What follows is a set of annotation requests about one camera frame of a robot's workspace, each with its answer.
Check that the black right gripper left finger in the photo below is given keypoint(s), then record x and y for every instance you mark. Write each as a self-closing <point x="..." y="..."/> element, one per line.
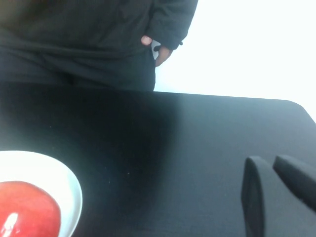
<point x="254" y="197"/>

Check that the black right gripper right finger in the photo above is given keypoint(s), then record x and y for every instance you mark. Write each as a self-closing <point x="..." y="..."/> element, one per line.
<point x="298" y="180"/>

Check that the person's black trousers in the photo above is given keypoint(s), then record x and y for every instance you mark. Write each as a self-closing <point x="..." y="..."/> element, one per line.
<point x="123" y="76"/>

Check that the person's left arm black sleeve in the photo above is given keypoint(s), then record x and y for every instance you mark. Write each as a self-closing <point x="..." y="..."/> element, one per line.
<point x="175" y="22"/>

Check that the person's black jacket torso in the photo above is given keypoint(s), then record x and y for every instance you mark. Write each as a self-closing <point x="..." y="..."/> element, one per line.
<point x="74" y="24"/>

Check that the person's left hand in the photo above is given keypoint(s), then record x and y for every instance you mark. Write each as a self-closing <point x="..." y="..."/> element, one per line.
<point x="163" y="55"/>

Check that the white round plate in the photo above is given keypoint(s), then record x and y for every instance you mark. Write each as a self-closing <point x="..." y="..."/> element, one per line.
<point x="61" y="177"/>

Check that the red apple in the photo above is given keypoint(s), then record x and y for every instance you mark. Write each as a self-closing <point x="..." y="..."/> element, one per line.
<point x="27" y="209"/>

